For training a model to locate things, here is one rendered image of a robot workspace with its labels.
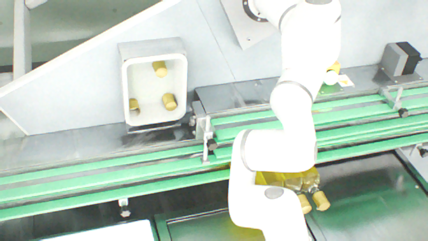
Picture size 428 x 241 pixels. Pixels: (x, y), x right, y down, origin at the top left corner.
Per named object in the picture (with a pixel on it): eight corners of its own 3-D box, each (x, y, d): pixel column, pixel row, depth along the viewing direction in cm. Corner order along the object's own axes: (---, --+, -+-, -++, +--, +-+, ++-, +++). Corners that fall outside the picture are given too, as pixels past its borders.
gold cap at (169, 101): (169, 104, 144) (172, 113, 141) (159, 99, 142) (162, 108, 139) (176, 95, 143) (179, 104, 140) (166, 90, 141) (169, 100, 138)
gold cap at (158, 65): (151, 59, 132) (155, 68, 129) (164, 57, 133) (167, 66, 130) (152, 69, 135) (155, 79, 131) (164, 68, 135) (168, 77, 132)
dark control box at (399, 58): (379, 62, 163) (393, 76, 157) (386, 42, 157) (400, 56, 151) (399, 60, 165) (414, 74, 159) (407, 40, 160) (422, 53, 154)
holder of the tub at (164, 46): (123, 120, 146) (127, 138, 140) (117, 43, 128) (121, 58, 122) (178, 113, 150) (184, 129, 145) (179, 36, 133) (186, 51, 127)
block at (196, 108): (187, 125, 146) (193, 141, 141) (188, 101, 140) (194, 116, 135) (198, 124, 147) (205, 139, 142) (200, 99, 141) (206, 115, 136)
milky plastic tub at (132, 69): (121, 108, 142) (126, 127, 136) (116, 43, 128) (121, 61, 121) (178, 101, 147) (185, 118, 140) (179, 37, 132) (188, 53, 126)
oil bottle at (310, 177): (274, 146, 154) (303, 197, 139) (277, 134, 151) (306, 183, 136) (290, 144, 156) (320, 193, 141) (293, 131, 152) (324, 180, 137)
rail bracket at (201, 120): (193, 145, 142) (205, 176, 133) (195, 101, 131) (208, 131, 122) (203, 144, 143) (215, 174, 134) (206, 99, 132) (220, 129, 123)
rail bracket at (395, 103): (374, 92, 152) (398, 119, 143) (381, 73, 148) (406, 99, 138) (385, 90, 154) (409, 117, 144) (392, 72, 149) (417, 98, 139)
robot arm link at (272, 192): (328, 207, 102) (265, 201, 110) (307, 120, 93) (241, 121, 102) (300, 261, 90) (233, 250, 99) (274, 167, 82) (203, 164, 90)
